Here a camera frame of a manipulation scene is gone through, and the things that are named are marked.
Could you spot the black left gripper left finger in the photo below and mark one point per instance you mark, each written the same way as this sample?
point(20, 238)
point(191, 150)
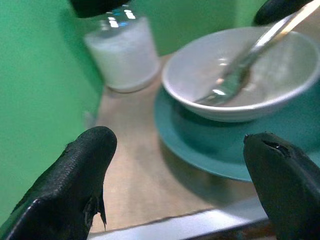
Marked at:
point(62, 180)

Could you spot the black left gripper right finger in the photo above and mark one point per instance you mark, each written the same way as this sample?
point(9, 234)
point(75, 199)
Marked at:
point(287, 190)

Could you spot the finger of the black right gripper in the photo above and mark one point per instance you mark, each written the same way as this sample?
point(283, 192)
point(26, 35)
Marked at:
point(95, 7)
point(275, 11)

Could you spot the white ceramic bowl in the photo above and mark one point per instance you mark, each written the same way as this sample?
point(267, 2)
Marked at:
point(195, 65)

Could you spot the teal round plate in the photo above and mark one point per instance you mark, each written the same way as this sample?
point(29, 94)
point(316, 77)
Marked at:
point(212, 150)

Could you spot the silver metal fork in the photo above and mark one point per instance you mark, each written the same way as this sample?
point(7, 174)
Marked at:
point(250, 55)

